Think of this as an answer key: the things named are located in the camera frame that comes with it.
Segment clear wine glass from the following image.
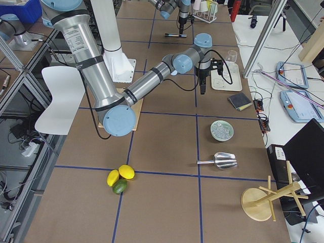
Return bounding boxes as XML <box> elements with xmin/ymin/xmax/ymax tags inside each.
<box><xmin>225</xmin><ymin>50</ymin><xmax>238</xmax><ymax>75</ymax></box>

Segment white cup rack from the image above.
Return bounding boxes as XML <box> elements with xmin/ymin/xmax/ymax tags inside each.
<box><xmin>192</xmin><ymin>0</ymin><xmax>218</xmax><ymax>23</ymax></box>

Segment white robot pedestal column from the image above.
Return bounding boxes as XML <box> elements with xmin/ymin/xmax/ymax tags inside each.
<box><xmin>91</xmin><ymin>0</ymin><xmax>136</xmax><ymax>83</ymax></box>

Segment black metal muddler stick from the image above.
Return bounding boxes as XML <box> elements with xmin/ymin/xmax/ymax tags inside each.
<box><xmin>165</xmin><ymin>33</ymin><xmax>187</xmax><ymax>38</ymax></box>

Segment yellow lemon left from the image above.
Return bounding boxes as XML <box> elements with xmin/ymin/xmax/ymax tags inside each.
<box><xmin>106</xmin><ymin>170</ymin><xmax>119</xmax><ymax>187</ymax></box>

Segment aluminium frame post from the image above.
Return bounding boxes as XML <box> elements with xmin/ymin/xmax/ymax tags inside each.
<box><xmin>242</xmin><ymin>0</ymin><xmax>287</xmax><ymax>78</ymax></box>

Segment yellow lemon upper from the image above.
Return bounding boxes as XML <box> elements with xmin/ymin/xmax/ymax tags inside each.
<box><xmin>118</xmin><ymin>165</ymin><xmax>135</xmax><ymax>180</ymax></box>

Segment blue teach pendant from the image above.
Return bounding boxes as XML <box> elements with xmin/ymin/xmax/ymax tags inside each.
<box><xmin>279</xmin><ymin>90</ymin><xmax>323</xmax><ymax>124</ymax></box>
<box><xmin>276</xmin><ymin>61</ymin><xmax>309</xmax><ymax>89</ymax></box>

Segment bamboo cutting board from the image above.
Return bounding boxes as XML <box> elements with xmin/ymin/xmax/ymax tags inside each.
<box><xmin>97</xmin><ymin>88</ymin><xmax>143</xmax><ymax>131</ymax></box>

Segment green bowl with ice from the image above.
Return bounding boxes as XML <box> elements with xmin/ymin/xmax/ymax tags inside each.
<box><xmin>210</xmin><ymin>120</ymin><xmax>234</xmax><ymax>142</ymax></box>

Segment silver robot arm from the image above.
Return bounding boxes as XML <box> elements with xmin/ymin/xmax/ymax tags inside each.
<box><xmin>40</xmin><ymin>1</ymin><xmax>213</xmax><ymax>137</ymax></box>
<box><xmin>149</xmin><ymin>0</ymin><xmax>194</xmax><ymax>38</ymax></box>

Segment black laptop monitor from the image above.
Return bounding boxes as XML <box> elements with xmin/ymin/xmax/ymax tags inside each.
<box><xmin>267</xmin><ymin>119</ymin><xmax>323</xmax><ymax>221</ymax></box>

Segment wooden mug tree stand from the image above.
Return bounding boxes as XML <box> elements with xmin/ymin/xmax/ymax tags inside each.
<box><xmin>240</xmin><ymin>161</ymin><xmax>308</xmax><ymax>222</ymax></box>

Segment yellow lemon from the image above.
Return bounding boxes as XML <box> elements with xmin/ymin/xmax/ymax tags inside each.
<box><xmin>118</xmin><ymin>165</ymin><xmax>135</xmax><ymax>180</ymax></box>
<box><xmin>106</xmin><ymin>170</ymin><xmax>119</xmax><ymax>187</ymax></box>

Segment lower blue teach pendant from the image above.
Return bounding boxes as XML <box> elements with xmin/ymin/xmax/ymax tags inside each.
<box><xmin>279</xmin><ymin>90</ymin><xmax>323</xmax><ymax>124</ymax></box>

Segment upper blue teach pendant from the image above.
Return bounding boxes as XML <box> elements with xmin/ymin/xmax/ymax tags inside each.
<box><xmin>276</xmin><ymin>61</ymin><xmax>309</xmax><ymax>89</ymax></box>

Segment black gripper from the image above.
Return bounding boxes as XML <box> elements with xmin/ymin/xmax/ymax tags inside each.
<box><xmin>178</xmin><ymin>11</ymin><xmax>189</xmax><ymax>34</ymax></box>
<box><xmin>196</xmin><ymin>58</ymin><xmax>224</xmax><ymax>95</ymax></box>

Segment white chair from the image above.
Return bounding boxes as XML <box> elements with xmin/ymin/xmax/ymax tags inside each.
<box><xmin>35</xmin><ymin>66</ymin><xmax>85</xmax><ymax>135</ymax></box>

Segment green lime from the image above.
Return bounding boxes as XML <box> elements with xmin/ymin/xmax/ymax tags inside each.
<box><xmin>112</xmin><ymin>179</ymin><xmax>128</xmax><ymax>194</ymax></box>

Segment metal ice scoop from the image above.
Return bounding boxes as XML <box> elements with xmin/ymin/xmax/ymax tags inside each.
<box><xmin>196</xmin><ymin>152</ymin><xmax>238</xmax><ymax>170</ymax></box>

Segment cream rectangular tray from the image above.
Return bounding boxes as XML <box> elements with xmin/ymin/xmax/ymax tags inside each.
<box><xmin>211</xmin><ymin>62</ymin><xmax>242</xmax><ymax>92</ymax></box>

